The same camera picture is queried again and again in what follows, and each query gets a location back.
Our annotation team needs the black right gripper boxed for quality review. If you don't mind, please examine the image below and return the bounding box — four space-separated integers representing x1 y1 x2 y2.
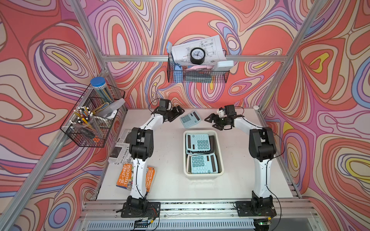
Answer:
205 113 228 130

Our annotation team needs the blue calculator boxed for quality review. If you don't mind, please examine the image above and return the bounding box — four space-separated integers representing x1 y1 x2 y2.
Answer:
189 153 219 174
180 111 201 129

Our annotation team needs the blue calculator corner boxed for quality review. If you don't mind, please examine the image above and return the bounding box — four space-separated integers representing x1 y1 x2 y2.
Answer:
185 133 211 153

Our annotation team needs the cream plastic storage box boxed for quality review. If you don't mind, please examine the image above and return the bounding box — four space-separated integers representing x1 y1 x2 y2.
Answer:
183 130 225 179

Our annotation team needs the black calculator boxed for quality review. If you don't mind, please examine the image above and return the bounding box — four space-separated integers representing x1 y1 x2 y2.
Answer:
209 136 216 154

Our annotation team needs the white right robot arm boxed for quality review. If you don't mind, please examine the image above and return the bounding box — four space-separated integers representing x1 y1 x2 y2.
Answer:
204 113 277 210

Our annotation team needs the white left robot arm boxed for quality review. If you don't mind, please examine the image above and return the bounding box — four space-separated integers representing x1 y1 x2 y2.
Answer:
127 105 185 211

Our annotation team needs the white box in basket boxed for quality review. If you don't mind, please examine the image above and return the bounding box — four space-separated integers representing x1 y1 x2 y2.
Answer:
212 60 234 72

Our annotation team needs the grey stapler in basket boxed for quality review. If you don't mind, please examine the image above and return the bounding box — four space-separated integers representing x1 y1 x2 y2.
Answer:
96 98 125 120

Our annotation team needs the newspaper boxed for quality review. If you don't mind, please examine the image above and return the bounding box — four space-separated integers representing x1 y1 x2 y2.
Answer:
108 129 132 165

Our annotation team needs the black round clock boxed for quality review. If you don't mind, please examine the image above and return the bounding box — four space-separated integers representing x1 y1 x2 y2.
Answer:
190 47 206 65

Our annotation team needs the blue lid pencil jar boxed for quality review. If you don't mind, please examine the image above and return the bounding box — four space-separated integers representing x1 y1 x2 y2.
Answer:
90 77 114 103

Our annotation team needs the white paper drawing sheet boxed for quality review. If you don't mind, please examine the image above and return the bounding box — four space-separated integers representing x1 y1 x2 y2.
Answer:
171 36 226 66

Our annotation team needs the colourful children's book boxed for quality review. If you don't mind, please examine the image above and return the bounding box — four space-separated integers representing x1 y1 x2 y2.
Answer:
116 163 156 192

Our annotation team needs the clear cup of pencils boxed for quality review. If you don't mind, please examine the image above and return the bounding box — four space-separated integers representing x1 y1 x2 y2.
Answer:
69 106 103 139

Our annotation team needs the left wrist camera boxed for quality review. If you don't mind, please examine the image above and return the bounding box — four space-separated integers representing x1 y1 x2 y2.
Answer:
158 99 172 112

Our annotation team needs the black wire basket back wall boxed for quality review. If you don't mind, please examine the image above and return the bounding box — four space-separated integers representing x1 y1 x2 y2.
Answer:
167 54 230 83

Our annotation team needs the black wire basket wall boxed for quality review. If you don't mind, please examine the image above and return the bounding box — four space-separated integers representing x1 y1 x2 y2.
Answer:
60 86 116 148
167 54 230 83

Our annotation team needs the black wire basket left wall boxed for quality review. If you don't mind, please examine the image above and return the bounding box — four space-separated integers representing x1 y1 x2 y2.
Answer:
60 86 116 148

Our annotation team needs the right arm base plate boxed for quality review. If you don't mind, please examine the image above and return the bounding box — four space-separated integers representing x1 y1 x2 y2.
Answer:
234 201 277 218

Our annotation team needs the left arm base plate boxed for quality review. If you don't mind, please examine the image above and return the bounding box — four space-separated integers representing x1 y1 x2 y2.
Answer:
120 201 161 218

